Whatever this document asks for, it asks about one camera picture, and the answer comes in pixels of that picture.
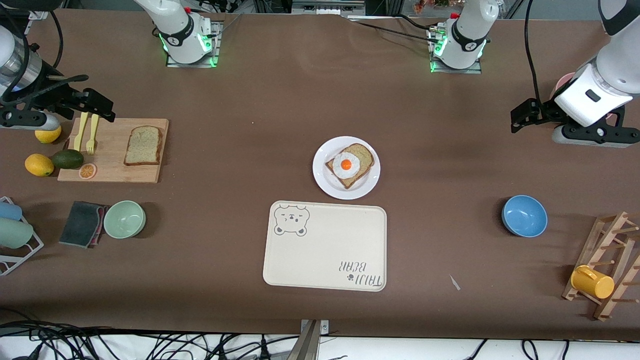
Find toy fried egg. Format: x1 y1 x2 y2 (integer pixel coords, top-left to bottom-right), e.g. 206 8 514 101
332 152 361 180

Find aluminium frame profile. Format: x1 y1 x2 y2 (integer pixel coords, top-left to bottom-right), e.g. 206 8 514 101
291 0 367 16

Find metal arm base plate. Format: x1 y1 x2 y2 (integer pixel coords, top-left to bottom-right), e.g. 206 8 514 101
166 20 220 69
429 27 483 75

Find wooden cup rack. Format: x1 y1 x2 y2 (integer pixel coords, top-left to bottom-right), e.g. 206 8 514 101
561 210 640 322

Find white round plate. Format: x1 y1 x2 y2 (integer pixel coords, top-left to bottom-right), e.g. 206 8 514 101
312 135 382 201

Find tangled black floor cables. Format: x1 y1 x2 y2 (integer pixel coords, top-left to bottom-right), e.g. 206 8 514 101
0 310 301 360

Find yellow mug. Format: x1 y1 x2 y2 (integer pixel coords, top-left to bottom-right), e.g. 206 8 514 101
570 265 616 300

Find blue bowl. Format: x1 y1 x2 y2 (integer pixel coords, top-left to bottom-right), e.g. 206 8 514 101
501 194 549 238

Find dark green avocado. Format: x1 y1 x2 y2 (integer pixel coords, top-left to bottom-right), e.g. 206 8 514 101
51 149 85 170

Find yellow plastic knife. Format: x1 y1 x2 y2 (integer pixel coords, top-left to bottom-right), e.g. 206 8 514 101
73 112 90 152

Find yellow lemon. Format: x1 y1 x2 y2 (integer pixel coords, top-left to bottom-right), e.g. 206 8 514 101
24 153 55 177
34 123 62 145

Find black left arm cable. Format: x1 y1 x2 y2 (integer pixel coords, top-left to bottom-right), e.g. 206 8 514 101
523 0 547 104

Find pale green cup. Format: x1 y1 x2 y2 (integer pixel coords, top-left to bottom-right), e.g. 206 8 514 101
0 218 35 250

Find light blue cup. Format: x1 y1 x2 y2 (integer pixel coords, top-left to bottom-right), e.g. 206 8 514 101
0 201 24 222

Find yellow plastic fork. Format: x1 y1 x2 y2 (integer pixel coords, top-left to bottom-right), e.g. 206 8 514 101
85 115 100 155

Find metal table edge bracket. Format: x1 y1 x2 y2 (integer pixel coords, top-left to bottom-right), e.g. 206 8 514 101
298 318 330 360

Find grey and pink folded cloth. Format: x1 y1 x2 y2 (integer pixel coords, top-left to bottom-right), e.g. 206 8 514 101
58 200 109 249

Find pink ribbed bowl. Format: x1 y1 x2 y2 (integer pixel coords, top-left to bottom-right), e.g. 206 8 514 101
549 72 621 122

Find pale green bowl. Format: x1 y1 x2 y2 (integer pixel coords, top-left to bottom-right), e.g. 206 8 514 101
103 200 147 240

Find black table cable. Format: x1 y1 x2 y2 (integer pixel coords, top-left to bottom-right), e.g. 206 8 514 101
345 14 442 44

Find toast with fried egg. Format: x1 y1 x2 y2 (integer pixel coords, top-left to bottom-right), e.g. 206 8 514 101
325 143 376 190

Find wooden cutting board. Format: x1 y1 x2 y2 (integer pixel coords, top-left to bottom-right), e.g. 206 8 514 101
57 118 170 184

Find white wire rack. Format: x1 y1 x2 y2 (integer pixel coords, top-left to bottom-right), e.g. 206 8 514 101
0 196 45 276

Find cream bear print tray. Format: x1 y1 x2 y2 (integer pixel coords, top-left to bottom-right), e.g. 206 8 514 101
262 200 388 293

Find brown bread slice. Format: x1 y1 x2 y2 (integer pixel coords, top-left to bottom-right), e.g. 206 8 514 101
123 125 165 167

